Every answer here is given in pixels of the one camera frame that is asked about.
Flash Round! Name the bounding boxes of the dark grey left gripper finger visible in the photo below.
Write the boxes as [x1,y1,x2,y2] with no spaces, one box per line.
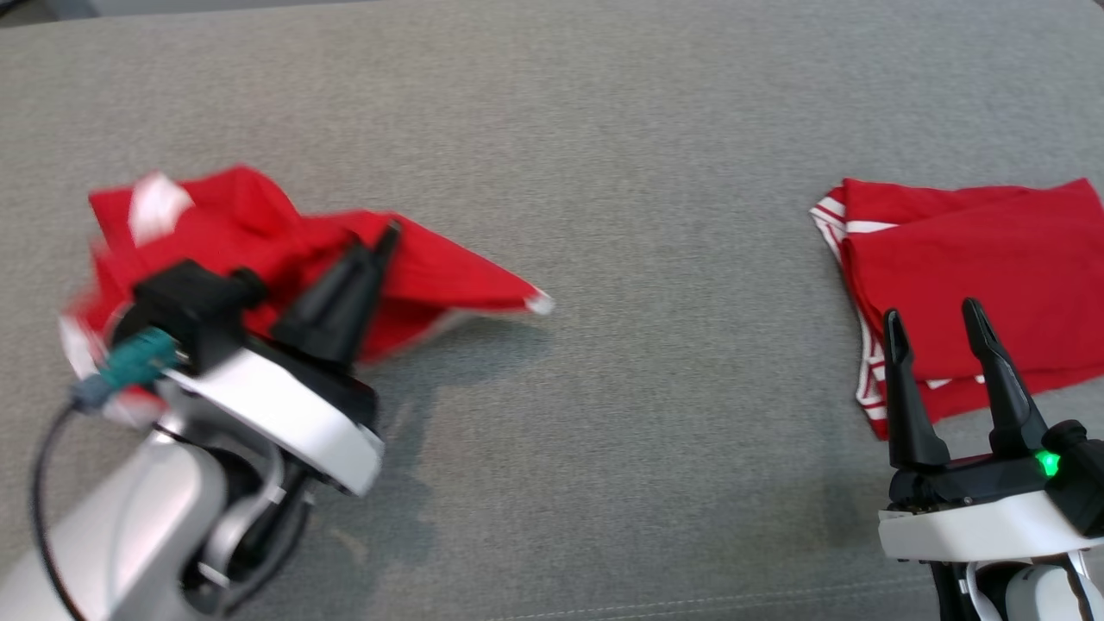
[344,219,404,369]
[271,241,373,365]

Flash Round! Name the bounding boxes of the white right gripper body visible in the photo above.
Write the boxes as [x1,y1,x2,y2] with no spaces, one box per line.
[877,452,1104,567]

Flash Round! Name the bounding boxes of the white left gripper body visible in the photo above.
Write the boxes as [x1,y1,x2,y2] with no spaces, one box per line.
[162,331,386,499]

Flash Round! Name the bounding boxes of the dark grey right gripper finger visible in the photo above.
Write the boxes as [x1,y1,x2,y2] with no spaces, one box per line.
[881,308,951,472]
[962,297,1050,459]

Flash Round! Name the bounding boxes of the red shorts with white waistband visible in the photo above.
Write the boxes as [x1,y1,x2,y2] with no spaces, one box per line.
[59,164,555,425]

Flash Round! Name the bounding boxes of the red jersey with black print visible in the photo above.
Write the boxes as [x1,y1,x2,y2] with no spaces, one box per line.
[810,177,1104,442]

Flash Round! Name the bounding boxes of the teal-plugged left camera cable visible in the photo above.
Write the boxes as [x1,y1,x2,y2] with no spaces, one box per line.
[30,327,183,621]

